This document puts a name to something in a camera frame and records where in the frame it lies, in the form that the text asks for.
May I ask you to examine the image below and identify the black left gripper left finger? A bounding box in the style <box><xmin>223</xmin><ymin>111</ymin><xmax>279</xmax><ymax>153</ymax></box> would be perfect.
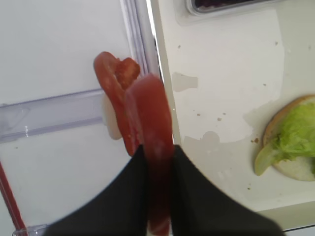
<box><xmin>45</xmin><ymin>144</ymin><xmax>150</xmax><ymax>236</ymax></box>

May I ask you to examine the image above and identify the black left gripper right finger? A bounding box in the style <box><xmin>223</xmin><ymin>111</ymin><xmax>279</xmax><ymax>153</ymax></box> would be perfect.
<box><xmin>170</xmin><ymin>145</ymin><xmax>282</xmax><ymax>236</ymax></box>

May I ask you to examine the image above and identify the tomato slice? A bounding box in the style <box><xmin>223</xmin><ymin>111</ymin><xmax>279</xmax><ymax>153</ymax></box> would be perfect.
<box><xmin>94</xmin><ymin>52</ymin><xmax>140</xmax><ymax>156</ymax></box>
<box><xmin>125</xmin><ymin>73</ymin><xmax>174</xmax><ymax>236</ymax></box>

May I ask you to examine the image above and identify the lettuce leaf on bun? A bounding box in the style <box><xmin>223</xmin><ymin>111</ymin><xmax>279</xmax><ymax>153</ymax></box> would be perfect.
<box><xmin>254</xmin><ymin>102</ymin><xmax>315</xmax><ymax>176</ymax></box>

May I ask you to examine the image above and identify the clear tomato pusher track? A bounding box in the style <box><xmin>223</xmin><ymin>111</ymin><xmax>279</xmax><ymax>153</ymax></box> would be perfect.
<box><xmin>0</xmin><ymin>89</ymin><xmax>103</xmax><ymax>143</ymax></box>

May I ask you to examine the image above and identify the clear bun half track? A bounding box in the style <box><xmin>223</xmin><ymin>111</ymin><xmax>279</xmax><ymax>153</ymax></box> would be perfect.
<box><xmin>12</xmin><ymin>224</ymin><xmax>48</xmax><ymax>236</ymax></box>

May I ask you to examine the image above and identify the white pusher block left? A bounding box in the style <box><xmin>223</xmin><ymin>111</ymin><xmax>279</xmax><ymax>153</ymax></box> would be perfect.
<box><xmin>101</xmin><ymin>93</ymin><xmax>122</xmax><ymax>140</ymax></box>

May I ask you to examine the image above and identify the bottom bun on tray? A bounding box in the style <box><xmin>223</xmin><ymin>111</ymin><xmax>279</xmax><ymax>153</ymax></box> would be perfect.
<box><xmin>262</xmin><ymin>94</ymin><xmax>315</xmax><ymax>182</ymax></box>

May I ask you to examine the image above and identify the white metal tray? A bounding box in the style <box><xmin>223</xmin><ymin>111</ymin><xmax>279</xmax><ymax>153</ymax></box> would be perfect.
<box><xmin>149</xmin><ymin>0</ymin><xmax>315</xmax><ymax>236</ymax></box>

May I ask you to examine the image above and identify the clear plastic salad container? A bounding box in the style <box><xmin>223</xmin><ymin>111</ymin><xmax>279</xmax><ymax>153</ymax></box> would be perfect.
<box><xmin>186</xmin><ymin>0</ymin><xmax>281</xmax><ymax>17</ymax></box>

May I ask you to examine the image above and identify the shredded purple cabbage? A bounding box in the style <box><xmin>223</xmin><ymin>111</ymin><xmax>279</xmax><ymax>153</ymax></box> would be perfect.
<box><xmin>194</xmin><ymin>0</ymin><xmax>251</xmax><ymax>7</ymax></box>

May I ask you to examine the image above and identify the left red rail strip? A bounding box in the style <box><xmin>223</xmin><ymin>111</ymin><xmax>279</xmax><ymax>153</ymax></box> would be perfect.
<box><xmin>0</xmin><ymin>164</ymin><xmax>26</xmax><ymax>230</ymax></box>

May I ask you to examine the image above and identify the left clear divider rail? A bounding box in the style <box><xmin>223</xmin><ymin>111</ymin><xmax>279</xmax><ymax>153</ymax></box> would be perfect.
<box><xmin>120</xmin><ymin>0</ymin><xmax>162</xmax><ymax>77</ymax></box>

